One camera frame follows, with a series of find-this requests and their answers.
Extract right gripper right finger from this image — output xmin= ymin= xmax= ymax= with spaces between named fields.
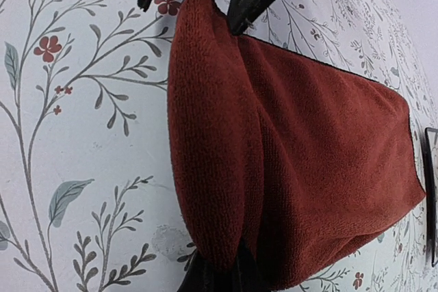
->
xmin=231 ymin=239 xmax=270 ymax=292

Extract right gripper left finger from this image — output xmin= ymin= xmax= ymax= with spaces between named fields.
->
xmin=177 ymin=251 xmax=233 ymax=292

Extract dark red towel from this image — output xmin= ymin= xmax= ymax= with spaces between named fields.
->
xmin=168 ymin=0 xmax=425 ymax=291

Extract floral square trivet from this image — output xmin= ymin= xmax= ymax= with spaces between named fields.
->
xmin=422 ymin=127 xmax=437 ymax=267

